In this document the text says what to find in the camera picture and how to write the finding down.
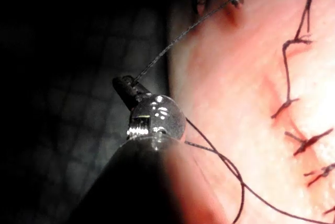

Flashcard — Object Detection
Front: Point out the left arm needle driver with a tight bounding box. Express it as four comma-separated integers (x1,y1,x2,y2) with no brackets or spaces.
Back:
127,94,187,141

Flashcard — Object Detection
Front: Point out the left arm needle driver jaw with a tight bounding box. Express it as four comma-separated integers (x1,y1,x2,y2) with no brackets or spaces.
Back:
122,75,152,102
112,76,138,111

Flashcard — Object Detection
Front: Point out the dark grid mat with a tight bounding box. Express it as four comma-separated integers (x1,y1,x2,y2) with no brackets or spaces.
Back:
0,0,171,224

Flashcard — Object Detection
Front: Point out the black thread piece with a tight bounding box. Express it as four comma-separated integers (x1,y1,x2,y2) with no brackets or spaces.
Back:
297,0,333,40

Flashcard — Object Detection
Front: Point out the tissue pad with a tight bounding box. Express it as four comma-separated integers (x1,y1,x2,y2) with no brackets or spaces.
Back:
167,0,335,224

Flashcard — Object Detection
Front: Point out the black stitching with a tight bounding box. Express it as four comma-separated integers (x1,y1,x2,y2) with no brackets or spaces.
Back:
271,34,335,216

